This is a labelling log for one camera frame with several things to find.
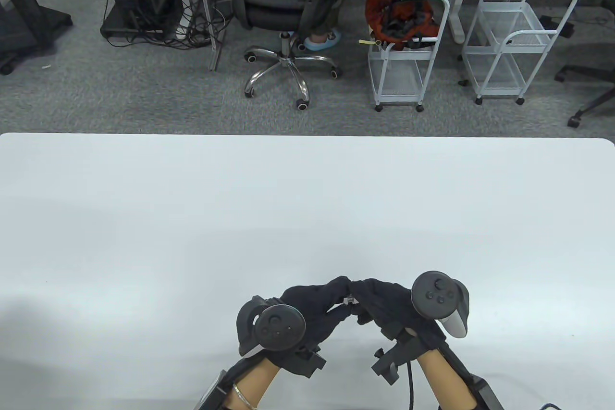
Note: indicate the black power adapter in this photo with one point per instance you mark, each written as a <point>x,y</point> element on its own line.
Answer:
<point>557,25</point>

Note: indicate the black wrist bracket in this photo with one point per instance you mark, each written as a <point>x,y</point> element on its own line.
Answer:
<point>390,366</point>
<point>307,363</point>

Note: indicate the person's left forearm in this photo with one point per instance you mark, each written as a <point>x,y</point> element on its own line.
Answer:
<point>252,381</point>

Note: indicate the person's right hand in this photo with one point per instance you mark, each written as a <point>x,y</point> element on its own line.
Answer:
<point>384,304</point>

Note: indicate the black chair base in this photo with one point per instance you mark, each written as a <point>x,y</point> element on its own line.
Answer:
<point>586,72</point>

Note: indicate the person's left hand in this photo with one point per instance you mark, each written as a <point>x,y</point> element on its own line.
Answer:
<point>322,302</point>

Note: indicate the orange bag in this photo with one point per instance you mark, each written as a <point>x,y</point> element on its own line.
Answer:
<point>399,16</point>

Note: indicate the black monitor stand base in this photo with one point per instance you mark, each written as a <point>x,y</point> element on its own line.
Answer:
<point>19,6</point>

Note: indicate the black tracking controller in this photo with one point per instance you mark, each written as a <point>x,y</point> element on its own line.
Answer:
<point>435,297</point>
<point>280,328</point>

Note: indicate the aluminium frame post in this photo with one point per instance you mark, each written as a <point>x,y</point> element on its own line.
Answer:
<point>215,56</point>

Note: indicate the person's right forearm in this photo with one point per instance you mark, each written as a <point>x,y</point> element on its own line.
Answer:
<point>442,381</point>

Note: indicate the black wrist camera unit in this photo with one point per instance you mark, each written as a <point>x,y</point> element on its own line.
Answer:
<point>483,395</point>
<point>211,393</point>

